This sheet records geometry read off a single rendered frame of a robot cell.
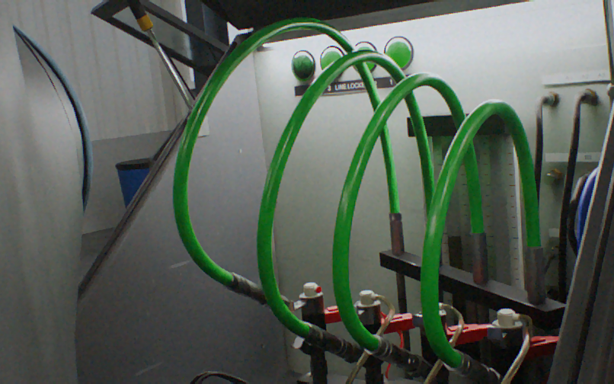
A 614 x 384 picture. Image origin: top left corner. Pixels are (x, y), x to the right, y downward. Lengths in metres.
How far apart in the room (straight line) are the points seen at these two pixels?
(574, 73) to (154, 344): 0.70
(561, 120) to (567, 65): 0.07
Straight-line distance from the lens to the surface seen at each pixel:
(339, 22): 1.02
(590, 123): 0.89
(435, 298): 0.52
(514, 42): 0.92
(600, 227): 0.62
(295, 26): 0.77
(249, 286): 0.70
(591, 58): 0.88
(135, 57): 8.10
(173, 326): 1.06
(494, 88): 0.93
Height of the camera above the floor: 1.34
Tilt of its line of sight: 9 degrees down
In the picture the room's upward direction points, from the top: 6 degrees counter-clockwise
